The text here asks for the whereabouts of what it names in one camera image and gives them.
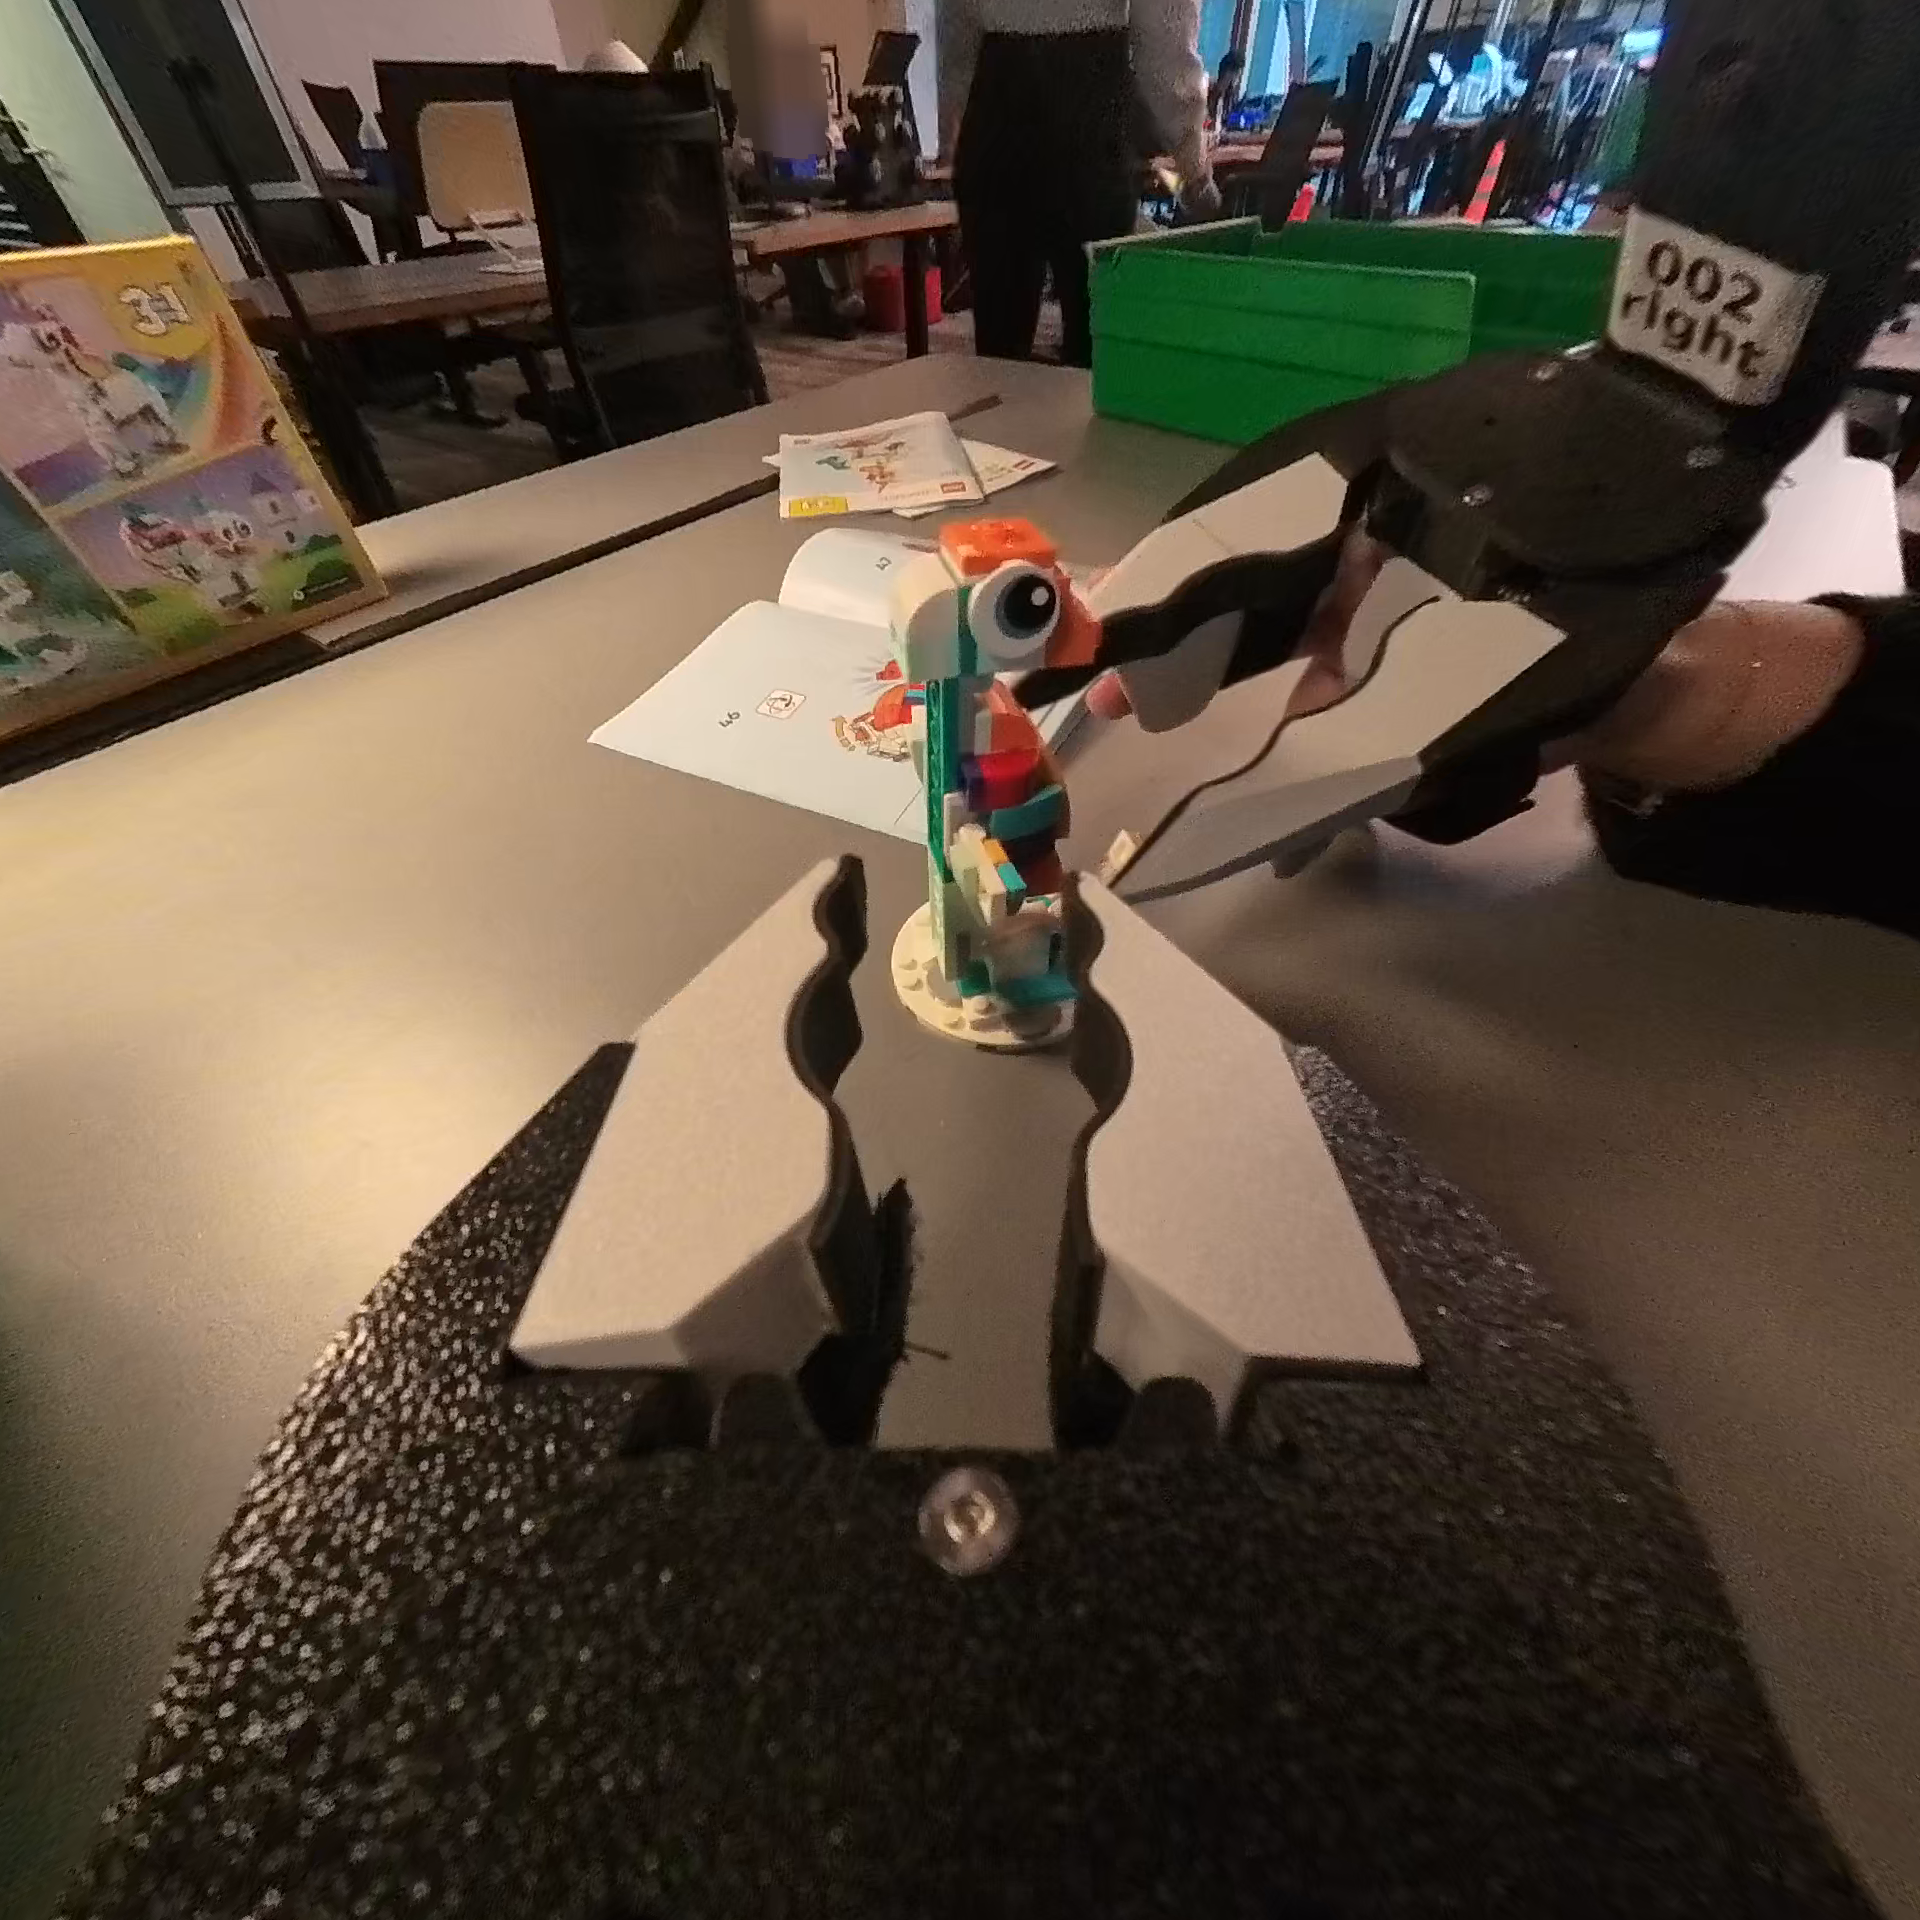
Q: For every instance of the yellow lego set box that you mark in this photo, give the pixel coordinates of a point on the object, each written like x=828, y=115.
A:
x=148, y=494

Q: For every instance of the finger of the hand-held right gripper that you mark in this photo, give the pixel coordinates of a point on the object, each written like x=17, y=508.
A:
x=1201, y=525
x=1425, y=692

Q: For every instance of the person's right hand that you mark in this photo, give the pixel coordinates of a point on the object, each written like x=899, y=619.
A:
x=1755, y=692

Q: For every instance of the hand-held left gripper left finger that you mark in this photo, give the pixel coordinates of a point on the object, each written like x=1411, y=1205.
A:
x=675, y=1202

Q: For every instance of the colourful lego fish model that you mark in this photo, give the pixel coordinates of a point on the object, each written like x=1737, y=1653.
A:
x=974, y=750

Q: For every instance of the green plastic bin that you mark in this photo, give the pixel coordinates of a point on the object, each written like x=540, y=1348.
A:
x=1275, y=331

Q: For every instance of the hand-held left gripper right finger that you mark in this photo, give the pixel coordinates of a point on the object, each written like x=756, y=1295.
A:
x=1243, y=1202

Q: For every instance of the printed paper leaflets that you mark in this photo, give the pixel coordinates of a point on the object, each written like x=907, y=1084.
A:
x=884, y=466

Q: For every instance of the round white teal lego base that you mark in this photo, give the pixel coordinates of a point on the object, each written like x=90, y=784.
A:
x=937, y=1004

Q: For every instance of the open lego instruction booklet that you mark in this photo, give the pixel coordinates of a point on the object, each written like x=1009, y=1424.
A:
x=720, y=704

